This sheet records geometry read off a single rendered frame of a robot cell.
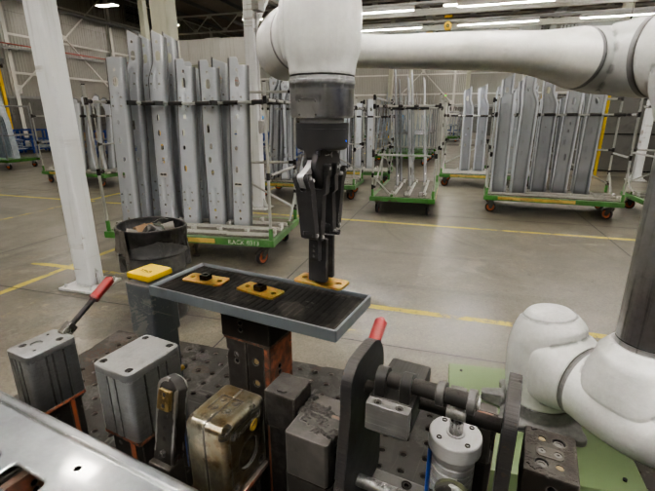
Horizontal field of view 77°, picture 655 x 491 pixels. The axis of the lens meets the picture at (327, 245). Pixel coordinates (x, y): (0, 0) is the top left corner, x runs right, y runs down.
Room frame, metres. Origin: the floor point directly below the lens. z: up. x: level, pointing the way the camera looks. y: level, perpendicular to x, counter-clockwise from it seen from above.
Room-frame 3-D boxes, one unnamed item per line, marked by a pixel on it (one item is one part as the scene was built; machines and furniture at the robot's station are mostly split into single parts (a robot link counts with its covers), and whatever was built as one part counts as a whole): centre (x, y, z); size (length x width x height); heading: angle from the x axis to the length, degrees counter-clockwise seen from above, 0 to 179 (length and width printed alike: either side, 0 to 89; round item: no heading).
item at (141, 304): (0.77, 0.35, 0.92); 0.08 x 0.08 x 0.44; 63
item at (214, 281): (0.72, 0.23, 1.17); 0.08 x 0.04 x 0.01; 69
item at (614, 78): (0.80, -0.52, 1.54); 0.18 x 0.14 x 0.13; 111
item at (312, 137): (0.61, 0.01, 1.40); 0.08 x 0.07 x 0.09; 153
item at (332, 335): (0.66, 0.12, 1.16); 0.37 x 0.14 x 0.02; 63
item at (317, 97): (0.61, 0.01, 1.47); 0.09 x 0.09 x 0.06
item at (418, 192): (7.15, -1.39, 0.88); 1.91 x 1.00 x 1.76; 164
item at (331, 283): (0.61, 0.01, 1.21); 0.08 x 0.04 x 0.01; 63
